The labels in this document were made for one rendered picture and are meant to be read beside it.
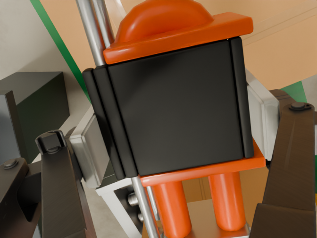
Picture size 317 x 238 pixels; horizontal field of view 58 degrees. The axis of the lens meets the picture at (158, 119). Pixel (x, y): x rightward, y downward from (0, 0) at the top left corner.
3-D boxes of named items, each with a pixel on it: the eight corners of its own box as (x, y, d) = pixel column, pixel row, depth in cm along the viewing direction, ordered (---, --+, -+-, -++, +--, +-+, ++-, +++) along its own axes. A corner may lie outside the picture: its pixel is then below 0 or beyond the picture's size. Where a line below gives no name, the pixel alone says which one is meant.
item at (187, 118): (245, 130, 21) (267, 167, 16) (147, 148, 22) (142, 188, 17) (231, 10, 18) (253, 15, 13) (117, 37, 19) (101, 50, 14)
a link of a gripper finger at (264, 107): (262, 103, 12) (279, 99, 12) (230, 65, 19) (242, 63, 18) (266, 162, 13) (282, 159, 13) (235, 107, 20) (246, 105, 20)
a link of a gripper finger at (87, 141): (101, 188, 14) (86, 190, 14) (120, 128, 21) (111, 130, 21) (82, 135, 13) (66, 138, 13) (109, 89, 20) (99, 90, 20)
